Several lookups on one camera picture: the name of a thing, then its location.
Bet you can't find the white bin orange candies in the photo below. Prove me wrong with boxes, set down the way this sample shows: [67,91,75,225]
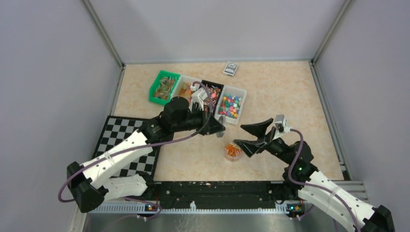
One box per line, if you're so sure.
[170,75,202,102]

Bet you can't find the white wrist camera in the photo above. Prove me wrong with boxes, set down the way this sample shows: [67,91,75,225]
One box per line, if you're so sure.
[190,81,210,111]
[273,115,291,140]

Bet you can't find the white cable duct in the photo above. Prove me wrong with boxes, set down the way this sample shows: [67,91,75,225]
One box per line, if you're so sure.
[91,203,289,215]

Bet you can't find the silver jar lid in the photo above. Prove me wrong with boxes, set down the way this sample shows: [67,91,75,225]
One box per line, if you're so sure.
[216,116,226,138]

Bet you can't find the green candy bin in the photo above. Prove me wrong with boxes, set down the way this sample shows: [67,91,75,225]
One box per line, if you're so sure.
[148,70,181,105]

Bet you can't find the black candy bin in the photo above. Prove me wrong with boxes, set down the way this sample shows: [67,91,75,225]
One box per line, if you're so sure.
[201,80,224,113]

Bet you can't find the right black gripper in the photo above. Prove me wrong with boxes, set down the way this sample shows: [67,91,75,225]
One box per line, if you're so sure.
[234,118,293,164]

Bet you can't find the playing card box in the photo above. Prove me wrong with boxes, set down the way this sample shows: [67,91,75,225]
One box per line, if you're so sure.
[222,61,238,77]

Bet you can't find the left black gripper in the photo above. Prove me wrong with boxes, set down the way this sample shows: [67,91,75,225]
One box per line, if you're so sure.
[173,104,226,136]

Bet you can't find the clear plastic jar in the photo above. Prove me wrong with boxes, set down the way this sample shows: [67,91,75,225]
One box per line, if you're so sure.
[224,143,242,162]

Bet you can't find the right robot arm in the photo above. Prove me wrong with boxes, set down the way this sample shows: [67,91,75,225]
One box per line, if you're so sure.
[234,115,395,232]

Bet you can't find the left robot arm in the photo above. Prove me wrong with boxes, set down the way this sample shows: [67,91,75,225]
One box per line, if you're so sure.
[64,97,226,213]

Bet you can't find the black white checkerboard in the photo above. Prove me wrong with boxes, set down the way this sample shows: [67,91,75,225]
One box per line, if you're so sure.
[92,116,160,177]

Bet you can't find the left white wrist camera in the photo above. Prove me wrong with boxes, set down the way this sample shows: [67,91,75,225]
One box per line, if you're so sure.
[190,81,210,111]

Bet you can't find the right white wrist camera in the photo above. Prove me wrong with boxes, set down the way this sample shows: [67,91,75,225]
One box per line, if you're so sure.
[273,115,291,140]

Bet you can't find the white bin colourful candies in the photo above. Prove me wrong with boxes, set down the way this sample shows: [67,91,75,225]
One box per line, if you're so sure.
[215,85,247,125]

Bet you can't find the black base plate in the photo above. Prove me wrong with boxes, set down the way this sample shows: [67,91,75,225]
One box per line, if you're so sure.
[131,181,307,209]

